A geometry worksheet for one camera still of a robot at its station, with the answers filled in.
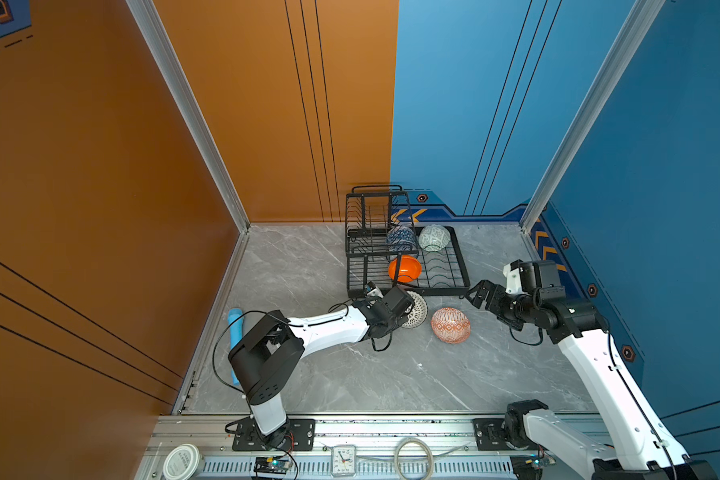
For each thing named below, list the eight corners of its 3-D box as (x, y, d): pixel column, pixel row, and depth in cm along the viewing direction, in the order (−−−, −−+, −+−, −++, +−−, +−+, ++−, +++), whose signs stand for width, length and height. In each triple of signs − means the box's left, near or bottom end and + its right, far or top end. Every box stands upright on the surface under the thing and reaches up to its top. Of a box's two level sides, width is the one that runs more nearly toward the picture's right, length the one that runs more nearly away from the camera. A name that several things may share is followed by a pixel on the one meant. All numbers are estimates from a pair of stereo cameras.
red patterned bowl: (432, 343, 90) (435, 337, 87) (428, 314, 97) (430, 307, 93) (469, 343, 90) (473, 337, 87) (463, 314, 96) (466, 307, 93)
